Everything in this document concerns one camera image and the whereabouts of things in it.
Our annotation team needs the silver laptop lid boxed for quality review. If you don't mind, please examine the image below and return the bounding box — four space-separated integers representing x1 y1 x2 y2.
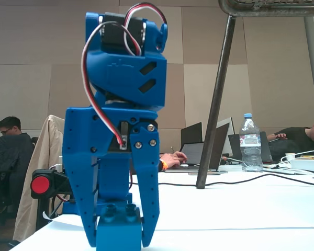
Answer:
216 117 236 157

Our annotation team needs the typing hand with orange wristband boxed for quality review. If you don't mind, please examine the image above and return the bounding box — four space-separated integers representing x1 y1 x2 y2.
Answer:
159 151 188 171

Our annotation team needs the dark metal slanted leg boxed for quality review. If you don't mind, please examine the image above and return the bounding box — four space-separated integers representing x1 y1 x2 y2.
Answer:
195 14 237 189

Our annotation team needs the black laptop behind bottle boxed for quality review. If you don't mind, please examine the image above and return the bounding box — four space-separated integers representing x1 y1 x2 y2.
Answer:
228 131 278 165

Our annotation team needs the laptop with lit screen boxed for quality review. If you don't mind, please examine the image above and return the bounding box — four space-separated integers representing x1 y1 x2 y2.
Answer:
164 142 205 174

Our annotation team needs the red white black servo cable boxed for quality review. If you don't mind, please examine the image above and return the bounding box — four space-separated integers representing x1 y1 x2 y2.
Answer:
124 2 168 56
80 20 142 147

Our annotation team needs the dark metal frame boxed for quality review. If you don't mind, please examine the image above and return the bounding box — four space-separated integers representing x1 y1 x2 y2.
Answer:
218 0 314 18

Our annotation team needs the clear plastic water bottle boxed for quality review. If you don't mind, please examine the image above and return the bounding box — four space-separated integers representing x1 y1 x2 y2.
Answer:
239 113 264 173

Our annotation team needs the dark grey open laptop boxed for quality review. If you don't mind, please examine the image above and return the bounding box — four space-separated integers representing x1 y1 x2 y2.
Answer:
188 122 230 175

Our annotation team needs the man with glasses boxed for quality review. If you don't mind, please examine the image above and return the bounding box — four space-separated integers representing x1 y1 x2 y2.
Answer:
0 116 36 219

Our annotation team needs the black laptop lid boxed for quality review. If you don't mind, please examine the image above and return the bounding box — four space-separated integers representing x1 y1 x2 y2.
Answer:
180 122 204 145

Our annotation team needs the black clamp with red knob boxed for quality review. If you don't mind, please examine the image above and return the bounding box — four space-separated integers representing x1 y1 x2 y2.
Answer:
30 168 75 231

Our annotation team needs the blue toy brick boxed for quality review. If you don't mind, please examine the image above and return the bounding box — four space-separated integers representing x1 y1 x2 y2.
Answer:
95 203 143 251

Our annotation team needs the man in dark green t-shirt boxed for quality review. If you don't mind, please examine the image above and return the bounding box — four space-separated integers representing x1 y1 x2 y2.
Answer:
266 121 314 162

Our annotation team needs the white flat box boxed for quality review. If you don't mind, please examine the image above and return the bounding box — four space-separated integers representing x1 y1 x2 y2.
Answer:
287 158 314 174

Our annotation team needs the beige jacket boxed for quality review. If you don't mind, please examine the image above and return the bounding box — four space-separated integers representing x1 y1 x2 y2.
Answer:
13 115 66 243

